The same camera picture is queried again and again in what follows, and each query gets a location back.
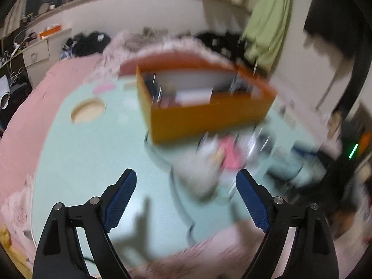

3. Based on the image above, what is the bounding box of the chibi figure toy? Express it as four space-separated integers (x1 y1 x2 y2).
199 137 226 167

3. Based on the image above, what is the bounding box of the white fluffy pompom keychain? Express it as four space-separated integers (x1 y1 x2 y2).
173 150 224 200

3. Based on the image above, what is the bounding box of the pink floral bed blanket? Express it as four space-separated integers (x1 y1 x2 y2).
0 31 344 279

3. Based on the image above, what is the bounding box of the white drawer cabinet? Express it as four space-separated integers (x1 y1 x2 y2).
22 28 71 88

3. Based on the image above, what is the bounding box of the orange cardboard storage box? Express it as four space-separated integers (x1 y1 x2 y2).
136 58 277 144

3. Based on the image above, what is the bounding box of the black clothes pile left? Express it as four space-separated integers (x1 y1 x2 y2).
61 32 111 59

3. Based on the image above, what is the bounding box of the black clothes pile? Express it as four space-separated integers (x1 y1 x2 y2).
195 31 246 62
61 32 111 59

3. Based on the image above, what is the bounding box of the green hanging garment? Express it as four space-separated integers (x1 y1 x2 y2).
241 0 292 72

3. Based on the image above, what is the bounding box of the small orange box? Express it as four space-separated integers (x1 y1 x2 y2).
39 24 62 39

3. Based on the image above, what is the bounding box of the black clothes pile right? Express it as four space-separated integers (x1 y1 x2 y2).
195 31 246 62

